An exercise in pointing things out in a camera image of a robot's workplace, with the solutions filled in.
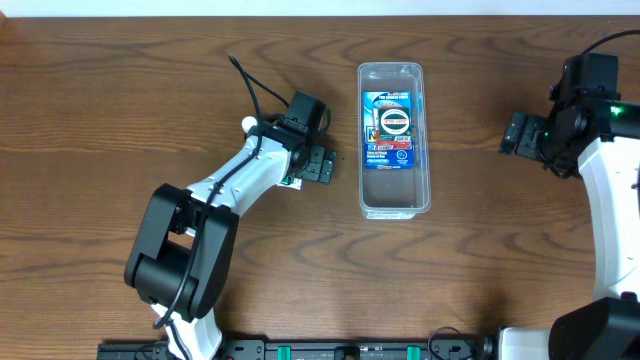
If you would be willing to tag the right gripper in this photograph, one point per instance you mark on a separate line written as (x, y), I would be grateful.
(518, 134)

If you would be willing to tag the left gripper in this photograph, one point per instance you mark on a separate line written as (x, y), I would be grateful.
(319, 164)

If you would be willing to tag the white green medicine box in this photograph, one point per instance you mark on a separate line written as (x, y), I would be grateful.
(291, 182)

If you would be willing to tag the blue Kool Fever box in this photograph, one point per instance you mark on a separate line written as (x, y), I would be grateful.
(385, 159)

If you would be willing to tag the red medicine box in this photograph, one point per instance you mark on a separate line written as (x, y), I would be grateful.
(389, 145)

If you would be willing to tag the dark green round-label box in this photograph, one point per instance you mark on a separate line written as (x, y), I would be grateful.
(394, 124)

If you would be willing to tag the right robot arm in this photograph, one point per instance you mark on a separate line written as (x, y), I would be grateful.
(596, 140)

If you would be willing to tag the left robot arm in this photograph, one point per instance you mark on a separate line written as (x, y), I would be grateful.
(181, 255)

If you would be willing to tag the clear plastic container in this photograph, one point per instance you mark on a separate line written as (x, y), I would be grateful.
(401, 193)

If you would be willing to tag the dark bottle white cap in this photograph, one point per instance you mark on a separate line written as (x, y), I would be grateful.
(250, 126)

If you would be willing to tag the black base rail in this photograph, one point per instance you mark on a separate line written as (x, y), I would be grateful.
(440, 347)

